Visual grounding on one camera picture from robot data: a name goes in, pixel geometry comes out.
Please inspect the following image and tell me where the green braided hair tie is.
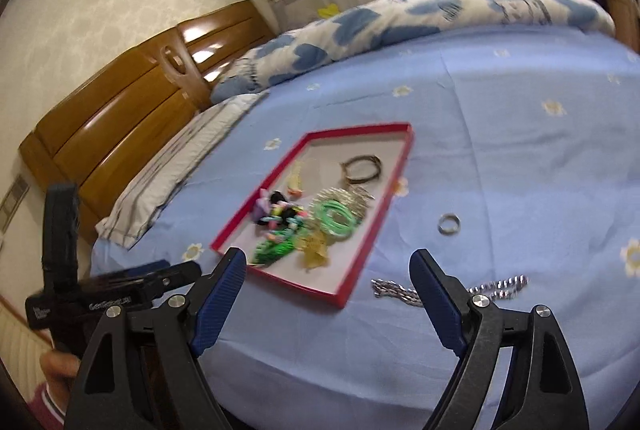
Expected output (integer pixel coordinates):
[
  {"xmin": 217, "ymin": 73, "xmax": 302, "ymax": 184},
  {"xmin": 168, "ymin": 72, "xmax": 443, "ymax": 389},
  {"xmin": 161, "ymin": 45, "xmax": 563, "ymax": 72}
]
[{"xmin": 250, "ymin": 231, "xmax": 302, "ymax": 267}]

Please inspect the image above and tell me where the purple hair tie with bow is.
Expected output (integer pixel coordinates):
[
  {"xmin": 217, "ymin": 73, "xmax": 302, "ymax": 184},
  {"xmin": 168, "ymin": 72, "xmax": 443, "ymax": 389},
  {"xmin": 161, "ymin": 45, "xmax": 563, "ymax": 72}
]
[{"xmin": 250, "ymin": 196, "xmax": 274, "ymax": 223}]

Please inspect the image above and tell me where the pastel bead hair tie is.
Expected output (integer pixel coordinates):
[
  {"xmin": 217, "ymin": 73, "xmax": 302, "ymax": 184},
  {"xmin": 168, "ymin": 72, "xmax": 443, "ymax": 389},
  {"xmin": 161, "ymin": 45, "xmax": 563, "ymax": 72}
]
[{"xmin": 261, "ymin": 203, "xmax": 312, "ymax": 244}]

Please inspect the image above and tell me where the black velvet scrunchie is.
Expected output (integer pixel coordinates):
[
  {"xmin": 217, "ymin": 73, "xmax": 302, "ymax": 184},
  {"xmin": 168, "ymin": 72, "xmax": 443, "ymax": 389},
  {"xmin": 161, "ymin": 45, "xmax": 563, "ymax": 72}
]
[{"xmin": 252, "ymin": 189, "xmax": 307, "ymax": 229}]

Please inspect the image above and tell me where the yellow translucent hair claw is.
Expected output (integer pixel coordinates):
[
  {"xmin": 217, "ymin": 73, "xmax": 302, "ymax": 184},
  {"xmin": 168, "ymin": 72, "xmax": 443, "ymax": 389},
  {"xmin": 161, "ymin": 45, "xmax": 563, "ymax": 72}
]
[{"xmin": 294, "ymin": 229, "xmax": 330, "ymax": 271}]

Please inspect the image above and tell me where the yellow hair comb with flowers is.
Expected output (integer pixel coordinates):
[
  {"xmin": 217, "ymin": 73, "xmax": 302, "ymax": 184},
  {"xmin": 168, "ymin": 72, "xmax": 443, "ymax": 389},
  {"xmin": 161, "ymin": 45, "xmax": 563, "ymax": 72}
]
[{"xmin": 286, "ymin": 160, "xmax": 304, "ymax": 199}]

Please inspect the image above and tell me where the pearl bracelet with silver crown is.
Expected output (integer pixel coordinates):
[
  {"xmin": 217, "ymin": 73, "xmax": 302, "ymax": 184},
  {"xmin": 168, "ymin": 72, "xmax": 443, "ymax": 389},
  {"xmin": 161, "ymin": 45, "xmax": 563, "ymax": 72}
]
[{"xmin": 311, "ymin": 185, "xmax": 377, "ymax": 223}]

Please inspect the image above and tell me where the green hair tie with bow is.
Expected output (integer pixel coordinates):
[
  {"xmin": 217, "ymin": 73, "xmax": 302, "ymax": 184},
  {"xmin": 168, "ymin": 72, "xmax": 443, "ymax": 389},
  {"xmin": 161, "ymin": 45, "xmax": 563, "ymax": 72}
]
[{"xmin": 311, "ymin": 199, "xmax": 360, "ymax": 241}]

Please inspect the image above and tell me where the person's left hand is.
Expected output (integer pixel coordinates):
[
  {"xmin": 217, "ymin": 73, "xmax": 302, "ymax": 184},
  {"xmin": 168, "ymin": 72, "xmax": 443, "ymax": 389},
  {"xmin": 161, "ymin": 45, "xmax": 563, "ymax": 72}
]
[{"xmin": 40, "ymin": 350, "xmax": 80, "ymax": 408}]

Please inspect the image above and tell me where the grey striped pillow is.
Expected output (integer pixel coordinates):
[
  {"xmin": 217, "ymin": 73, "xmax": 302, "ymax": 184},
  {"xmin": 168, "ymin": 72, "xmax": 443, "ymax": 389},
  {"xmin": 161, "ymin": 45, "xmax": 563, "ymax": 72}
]
[{"xmin": 96, "ymin": 90, "xmax": 268, "ymax": 249}]

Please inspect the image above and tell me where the red shallow tray box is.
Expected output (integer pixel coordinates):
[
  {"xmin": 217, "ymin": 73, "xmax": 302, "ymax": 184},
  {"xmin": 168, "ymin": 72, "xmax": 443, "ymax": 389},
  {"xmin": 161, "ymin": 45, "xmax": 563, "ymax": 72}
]
[{"xmin": 212, "ymin": 123, "xmax": 413, "ymax": 309}]

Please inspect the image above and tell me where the wooden headboard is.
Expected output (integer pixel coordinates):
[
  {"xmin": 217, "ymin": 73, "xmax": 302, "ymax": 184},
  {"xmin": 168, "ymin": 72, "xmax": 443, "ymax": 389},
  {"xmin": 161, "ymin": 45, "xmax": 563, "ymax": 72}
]
[{"xmin": 20, "ymin": 0, "xmax": 274, "ymax": 243}]

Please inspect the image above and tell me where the blue white heart quilt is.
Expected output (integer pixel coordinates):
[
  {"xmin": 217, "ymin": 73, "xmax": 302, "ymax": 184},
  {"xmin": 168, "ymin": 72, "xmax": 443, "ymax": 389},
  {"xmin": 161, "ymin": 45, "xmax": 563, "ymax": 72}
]
[{"xmin": 210, "ymin": 0, "xmax": 615, "ymax": 104}]

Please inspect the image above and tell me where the silver chain necklace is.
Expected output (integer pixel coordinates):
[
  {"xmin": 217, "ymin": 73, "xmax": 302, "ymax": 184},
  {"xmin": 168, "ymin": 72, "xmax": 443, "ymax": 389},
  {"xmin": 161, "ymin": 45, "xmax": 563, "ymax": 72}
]
[{"xmin": 369, "ymin": 274, "xmax": 531, "ymax": 309}]

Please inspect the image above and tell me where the silver ring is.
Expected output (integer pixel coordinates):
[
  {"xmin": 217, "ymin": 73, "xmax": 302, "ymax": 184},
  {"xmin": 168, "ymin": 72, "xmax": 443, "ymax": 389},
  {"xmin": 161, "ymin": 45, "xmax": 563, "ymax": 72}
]
[{"xmin": 437, "ymin": 212, "xmax": 462, "ymax": 237}]

